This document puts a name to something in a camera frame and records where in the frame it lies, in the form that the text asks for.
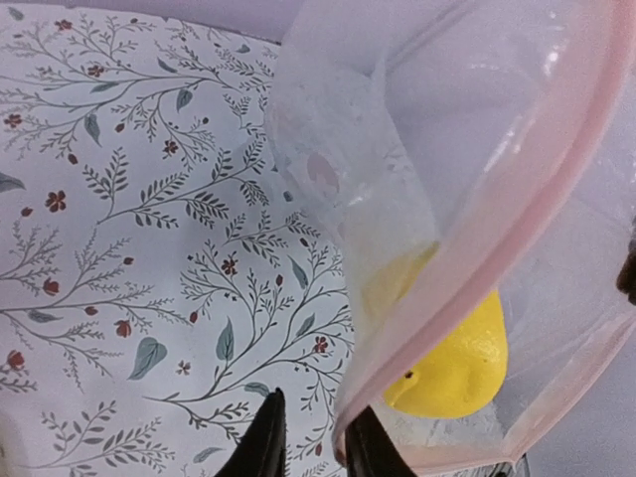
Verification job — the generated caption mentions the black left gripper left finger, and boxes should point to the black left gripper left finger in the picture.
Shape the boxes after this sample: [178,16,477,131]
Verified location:
[218,388,286,477]

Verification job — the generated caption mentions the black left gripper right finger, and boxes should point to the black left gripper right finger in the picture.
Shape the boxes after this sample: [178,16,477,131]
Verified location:
[345,406,415,477]

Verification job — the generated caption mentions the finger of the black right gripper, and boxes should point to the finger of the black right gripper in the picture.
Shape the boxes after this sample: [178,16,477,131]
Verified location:
[616,220,636,306]

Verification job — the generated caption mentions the yellow lemon toy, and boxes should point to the yellow lemon toy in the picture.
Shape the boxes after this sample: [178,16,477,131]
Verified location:
[362,241,508,419]

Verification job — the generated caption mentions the clear pink zip top bag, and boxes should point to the clear pink zip top bag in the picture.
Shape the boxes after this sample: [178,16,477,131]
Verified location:
[265,1,635,475]

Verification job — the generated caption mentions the floral white table mat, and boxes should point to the floral white table mat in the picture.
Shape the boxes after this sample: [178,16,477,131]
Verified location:
[1,3,353,476]

